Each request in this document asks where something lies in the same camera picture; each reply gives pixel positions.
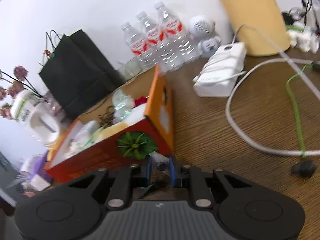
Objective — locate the red cardboard box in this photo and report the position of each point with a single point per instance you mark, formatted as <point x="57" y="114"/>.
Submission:
<point x="100" y="155"/>

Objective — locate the dried pink flowers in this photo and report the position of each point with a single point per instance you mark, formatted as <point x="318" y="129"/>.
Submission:
<point x="18" y="80"/>

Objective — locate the white plastic wrapper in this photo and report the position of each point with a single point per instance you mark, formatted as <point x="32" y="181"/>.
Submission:
<point x="160" y="162"/>

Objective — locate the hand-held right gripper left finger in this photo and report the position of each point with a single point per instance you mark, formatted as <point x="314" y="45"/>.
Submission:
<point x="149" y="170"/>

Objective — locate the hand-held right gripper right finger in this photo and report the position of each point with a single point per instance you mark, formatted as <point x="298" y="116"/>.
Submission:
<point x="172" y="171"/>

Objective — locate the iridescent clear plastic bag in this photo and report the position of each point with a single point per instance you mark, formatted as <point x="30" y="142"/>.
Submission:
<point x="122" y="105"/>

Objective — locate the yellow thermos jug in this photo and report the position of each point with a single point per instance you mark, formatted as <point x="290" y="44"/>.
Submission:
<point x="252" y="17"/>

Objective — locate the white robot speaker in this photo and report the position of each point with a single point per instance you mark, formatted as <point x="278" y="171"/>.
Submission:
<point x="202" y="30"/>

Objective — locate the red artificial flower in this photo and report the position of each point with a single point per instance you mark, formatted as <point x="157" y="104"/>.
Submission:
<point x="141" y="100"/>

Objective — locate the white power bank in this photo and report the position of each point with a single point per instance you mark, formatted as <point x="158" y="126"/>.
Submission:
<point x="220" y="72"/>

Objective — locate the clear glass cup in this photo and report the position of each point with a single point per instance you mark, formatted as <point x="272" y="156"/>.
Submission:
<point x="130" y="67"/>

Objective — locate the clear water bottle red label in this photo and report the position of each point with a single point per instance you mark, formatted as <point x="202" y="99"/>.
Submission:
<point x="175" y="40"/>
<point x="152" y="37"/>
<point x="133" y="45"/>

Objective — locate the white detergent bottle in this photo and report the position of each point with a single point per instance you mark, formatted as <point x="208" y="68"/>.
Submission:
<point x="32" y="115"/>

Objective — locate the white power strip with plugs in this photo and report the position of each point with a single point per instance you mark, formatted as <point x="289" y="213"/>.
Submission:
<point x="303" y="33"/>

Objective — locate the black plug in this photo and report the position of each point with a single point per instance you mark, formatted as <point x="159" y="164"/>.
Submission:
<point x="303" y="168"/>

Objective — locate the clear cotton swab box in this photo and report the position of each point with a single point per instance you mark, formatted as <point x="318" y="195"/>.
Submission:
<point x="87" y="131"/>

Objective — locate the purple tissue pack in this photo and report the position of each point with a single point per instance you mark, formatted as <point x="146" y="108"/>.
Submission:
<point x="35" y="172"/>

